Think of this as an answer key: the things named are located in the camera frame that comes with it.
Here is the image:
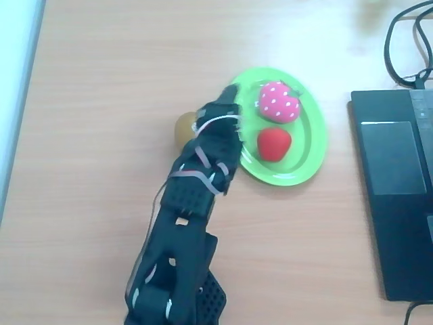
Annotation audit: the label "black laptop power cable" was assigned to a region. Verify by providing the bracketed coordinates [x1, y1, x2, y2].
[404, 299, 421, 325]

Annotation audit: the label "pink plush strawberry white dots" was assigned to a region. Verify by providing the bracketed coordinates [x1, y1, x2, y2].
[258, 81, 302, 123]

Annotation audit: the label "black looped cable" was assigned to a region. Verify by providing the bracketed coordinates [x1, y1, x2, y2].
[383, 0, 433, 90]

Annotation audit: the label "green plastic plate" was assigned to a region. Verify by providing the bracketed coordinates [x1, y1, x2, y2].
[230, 67, 329, 187]

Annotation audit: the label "red toy strawberry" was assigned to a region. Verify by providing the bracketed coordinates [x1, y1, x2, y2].
[256, 127, 292, 161]

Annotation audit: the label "white red base servo cable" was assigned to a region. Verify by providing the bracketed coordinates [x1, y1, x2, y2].
[147, 181, 167, 244]

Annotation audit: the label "brown toy kiwi with sticker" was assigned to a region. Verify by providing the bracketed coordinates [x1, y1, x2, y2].
[174, 112, 199, 150]

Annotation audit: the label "white red elbow servo cable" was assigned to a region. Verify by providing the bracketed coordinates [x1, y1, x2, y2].
[168, 144, 231, 196]

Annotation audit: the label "white red gripper servo cable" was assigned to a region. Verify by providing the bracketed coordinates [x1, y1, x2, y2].
[191, 114, 243, 133]

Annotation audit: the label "black laptop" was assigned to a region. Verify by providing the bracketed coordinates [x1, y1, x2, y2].
[350, 88, 433, 303]

